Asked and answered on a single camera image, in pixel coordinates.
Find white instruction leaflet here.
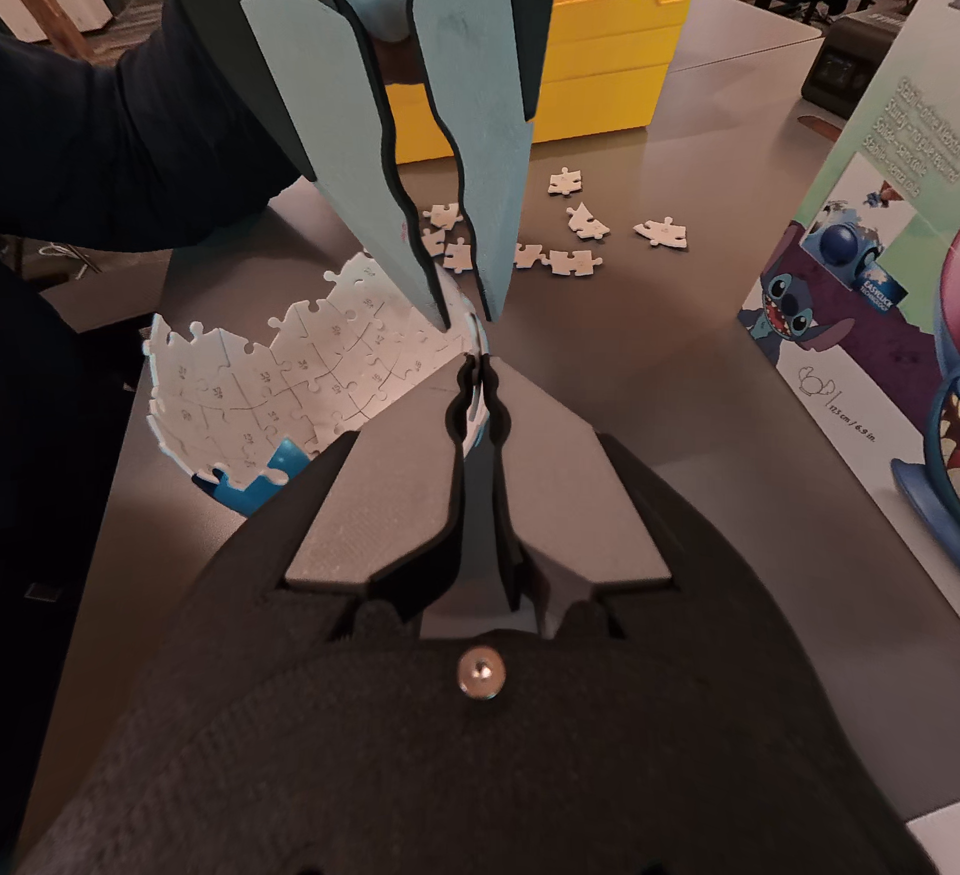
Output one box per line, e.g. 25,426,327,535
906,807,960,875

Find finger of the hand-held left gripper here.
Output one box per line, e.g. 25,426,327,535
240,0,453,333
412,0,543,323

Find dark grey electronic device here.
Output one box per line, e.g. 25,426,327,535
801,8,913,121

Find yellow plastic bin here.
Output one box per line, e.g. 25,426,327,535
382,0,705,165

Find printed puzzle box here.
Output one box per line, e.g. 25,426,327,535
737,0,960,621

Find partly built puzzle ball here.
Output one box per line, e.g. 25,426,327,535
146,251,493,518

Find puzzle pieces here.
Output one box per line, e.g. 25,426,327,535
420,167,690,278

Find person's dark clothed body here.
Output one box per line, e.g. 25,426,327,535
0,252,155,875

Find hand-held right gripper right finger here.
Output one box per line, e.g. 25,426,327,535
481,356,673,612

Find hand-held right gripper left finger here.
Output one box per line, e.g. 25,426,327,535
283,352,481,623

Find person's left forearm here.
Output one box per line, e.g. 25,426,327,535
0,0,303,254

